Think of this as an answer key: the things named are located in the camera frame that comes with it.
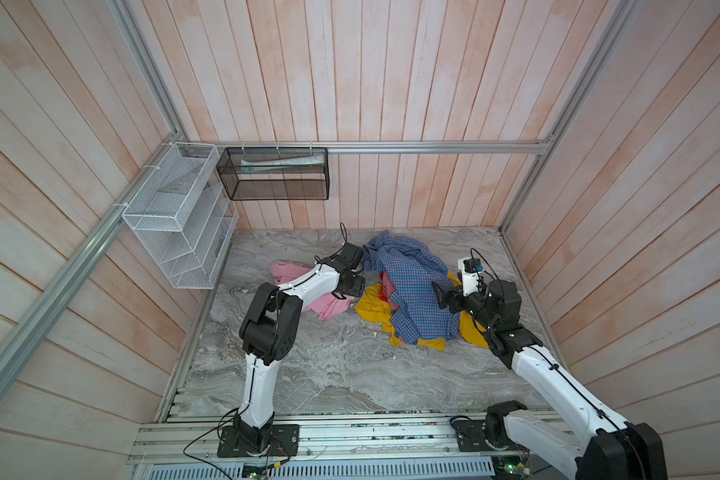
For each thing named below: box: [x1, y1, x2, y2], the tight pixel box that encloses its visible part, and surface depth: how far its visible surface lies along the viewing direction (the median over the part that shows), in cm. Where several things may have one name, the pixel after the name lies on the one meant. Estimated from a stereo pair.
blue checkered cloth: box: [363, 230, 460, 345], surface depth 90 cm
